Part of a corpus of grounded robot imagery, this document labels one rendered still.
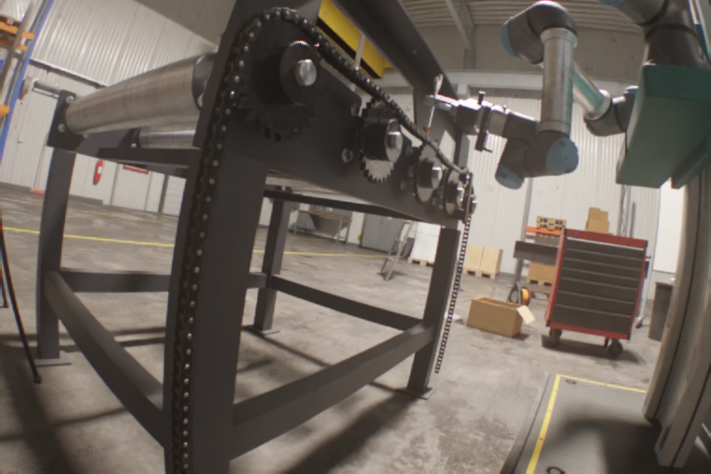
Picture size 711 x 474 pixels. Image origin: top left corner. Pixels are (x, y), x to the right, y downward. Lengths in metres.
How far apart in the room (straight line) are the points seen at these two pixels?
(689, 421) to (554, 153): 0.61
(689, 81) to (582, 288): 2.44
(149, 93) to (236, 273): 0.35
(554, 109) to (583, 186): 10.40
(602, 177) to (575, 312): 8.64
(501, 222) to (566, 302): 8.21
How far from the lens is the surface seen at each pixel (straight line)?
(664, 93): 0.63
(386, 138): 0.66
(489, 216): 11.06
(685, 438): 0.84
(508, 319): 3.06
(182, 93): 0.56
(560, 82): 0.85
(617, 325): 3.04
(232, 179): 0.44
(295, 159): 0.56
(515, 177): 0.86
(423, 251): 9.16
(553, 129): 0.80
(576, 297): 2.95
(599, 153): 11.51
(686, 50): 0.69
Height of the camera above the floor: 0.68
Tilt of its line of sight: 3 degrees up
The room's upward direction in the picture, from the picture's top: 10 degrees clockwise
